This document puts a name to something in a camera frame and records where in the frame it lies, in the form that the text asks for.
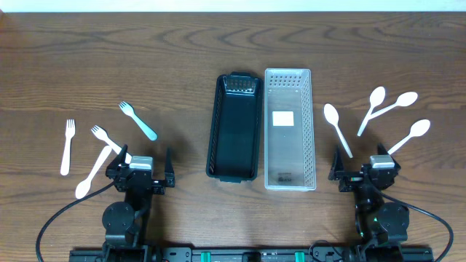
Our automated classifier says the mint green plastic fork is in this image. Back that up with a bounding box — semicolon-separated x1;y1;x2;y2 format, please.
119;101;158;141

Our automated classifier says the white plastic spoon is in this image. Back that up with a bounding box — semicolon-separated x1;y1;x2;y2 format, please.
323;103;353;158
387;119;430;155
369;92;418;119
357;86;386;137

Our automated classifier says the white plastic utensil handle up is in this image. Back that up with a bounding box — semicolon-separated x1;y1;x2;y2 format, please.
75;146;112;199

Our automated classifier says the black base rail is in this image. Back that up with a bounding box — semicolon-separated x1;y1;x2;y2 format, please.
160;246;350;262

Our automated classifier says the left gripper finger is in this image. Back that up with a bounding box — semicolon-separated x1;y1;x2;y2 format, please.
165;148;174;174
106;144;127;172

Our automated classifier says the white label sticker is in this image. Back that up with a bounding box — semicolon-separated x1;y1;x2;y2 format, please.
272;111;294;127

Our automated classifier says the clear plastic basket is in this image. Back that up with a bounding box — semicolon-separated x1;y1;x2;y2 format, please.
264;68;317;191

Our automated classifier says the white plastic fork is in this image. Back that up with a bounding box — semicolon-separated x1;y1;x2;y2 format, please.
60;119;76;176
91;125;122;154

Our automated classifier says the black plastic basket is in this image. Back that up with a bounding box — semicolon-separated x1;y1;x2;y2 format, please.
206;72;264;183

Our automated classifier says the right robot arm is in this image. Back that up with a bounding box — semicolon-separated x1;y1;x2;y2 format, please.
328;144;433;261

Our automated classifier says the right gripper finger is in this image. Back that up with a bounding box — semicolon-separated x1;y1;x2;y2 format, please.
328;146;344;180
376;143;395;164

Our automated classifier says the white plastic fork far left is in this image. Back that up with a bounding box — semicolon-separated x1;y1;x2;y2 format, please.
60;119;76;176

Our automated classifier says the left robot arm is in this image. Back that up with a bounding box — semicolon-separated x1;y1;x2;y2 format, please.
69;146;175;262

